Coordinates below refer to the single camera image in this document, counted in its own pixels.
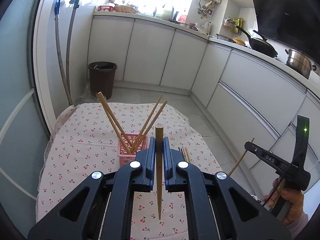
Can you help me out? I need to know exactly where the blue handled mop pole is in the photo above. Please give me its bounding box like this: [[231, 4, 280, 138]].
[[54, 0, 73, 106]]

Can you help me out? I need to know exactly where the stainless steel pot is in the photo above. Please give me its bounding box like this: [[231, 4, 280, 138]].
[[285, 49, 317, 79]]

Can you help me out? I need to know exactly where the pink perforated utensil basket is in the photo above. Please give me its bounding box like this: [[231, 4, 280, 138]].
[[117, 133, 149, 167]]

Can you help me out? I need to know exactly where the black wok pan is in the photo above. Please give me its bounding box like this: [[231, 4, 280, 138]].
[[235, 25, 278, 58]]

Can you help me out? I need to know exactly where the right hand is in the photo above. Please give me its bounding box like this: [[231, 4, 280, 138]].
[[263, 178, 304, 226]]

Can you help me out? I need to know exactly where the dark handled mop pole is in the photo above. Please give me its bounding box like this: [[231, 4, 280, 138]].
[[66, 0, 80, 105]]

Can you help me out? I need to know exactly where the dark brown trash bin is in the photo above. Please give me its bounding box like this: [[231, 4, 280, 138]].
[[88, 61, 118, 100]]

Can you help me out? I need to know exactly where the white electric kettle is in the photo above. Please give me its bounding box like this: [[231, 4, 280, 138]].
[[199, 22, 211, 36]]

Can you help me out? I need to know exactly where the cherry print tablecloth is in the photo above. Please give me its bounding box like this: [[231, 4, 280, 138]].
[[36, 103, 221, 239]]

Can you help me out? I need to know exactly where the black range hood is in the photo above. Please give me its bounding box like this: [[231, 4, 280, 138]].
[[253, 0, 319, 63]]

